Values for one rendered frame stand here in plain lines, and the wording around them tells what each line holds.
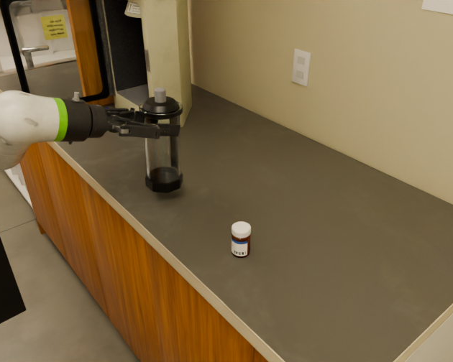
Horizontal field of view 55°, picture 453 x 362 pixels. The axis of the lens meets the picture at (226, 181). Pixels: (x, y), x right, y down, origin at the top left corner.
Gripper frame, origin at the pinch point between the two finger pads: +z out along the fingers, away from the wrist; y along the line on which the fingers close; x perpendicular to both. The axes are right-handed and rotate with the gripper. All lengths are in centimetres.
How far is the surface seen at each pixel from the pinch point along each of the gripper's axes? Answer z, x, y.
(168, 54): 21.9, -13.0, 32.6
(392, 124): 59, -12, -31
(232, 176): 25.9, 13.9, -5.2
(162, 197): 4.8, 21.0, -1.2
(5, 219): 19, 116, 161
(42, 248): 26, 113, 119
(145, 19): 11.4, -22.3, 33.0
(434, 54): 52, -33, -38
